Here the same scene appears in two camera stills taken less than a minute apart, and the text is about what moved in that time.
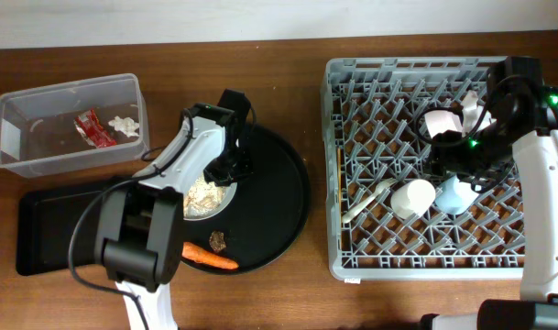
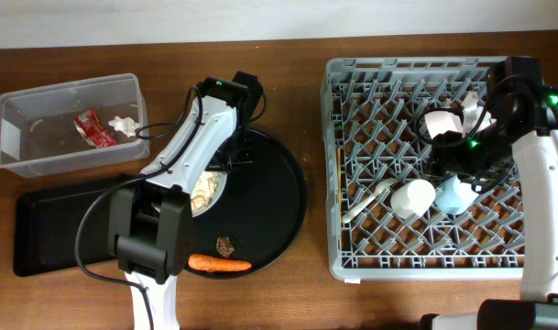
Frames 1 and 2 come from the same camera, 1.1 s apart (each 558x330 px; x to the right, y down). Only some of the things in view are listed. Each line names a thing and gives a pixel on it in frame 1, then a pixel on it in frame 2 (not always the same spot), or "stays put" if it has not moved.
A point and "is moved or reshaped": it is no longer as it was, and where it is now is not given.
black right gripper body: (475, 158) stays put
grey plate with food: (202, 200) is moved or reshaped
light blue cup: (455, 197) stays put
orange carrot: (194, 253) is moved or reshaped
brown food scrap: (216, 240) to (224, 247)
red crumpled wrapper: (88, 124) stays put
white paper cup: (413, 199) stays put
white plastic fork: (378, 191) stays put
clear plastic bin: (52, 129) stays put
